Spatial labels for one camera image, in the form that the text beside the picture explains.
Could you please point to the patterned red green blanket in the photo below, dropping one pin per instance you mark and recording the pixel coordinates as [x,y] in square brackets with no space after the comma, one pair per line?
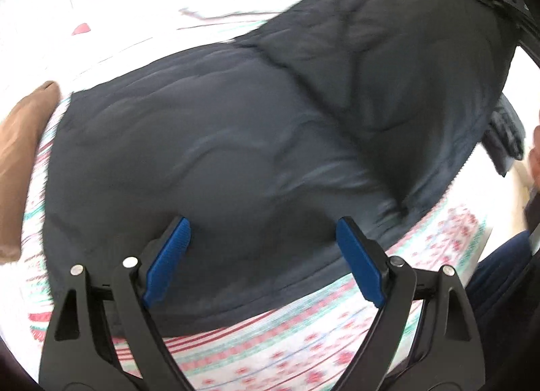
[295,344]

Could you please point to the small red object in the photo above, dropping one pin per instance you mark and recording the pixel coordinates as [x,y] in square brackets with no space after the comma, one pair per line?
[81,29]

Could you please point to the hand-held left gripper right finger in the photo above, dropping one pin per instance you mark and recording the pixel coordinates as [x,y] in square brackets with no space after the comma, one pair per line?
[358,260]

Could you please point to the person's right forearm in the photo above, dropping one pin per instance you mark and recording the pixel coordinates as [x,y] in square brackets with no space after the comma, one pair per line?
[535,150]

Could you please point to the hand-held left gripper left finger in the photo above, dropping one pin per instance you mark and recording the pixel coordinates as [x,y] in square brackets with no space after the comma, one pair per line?
[168,260]

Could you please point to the brown folded cloth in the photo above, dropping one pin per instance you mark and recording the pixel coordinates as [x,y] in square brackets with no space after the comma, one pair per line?
[21,163]

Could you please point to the black quilted jacket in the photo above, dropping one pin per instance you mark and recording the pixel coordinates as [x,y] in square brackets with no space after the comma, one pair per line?
[253,142]

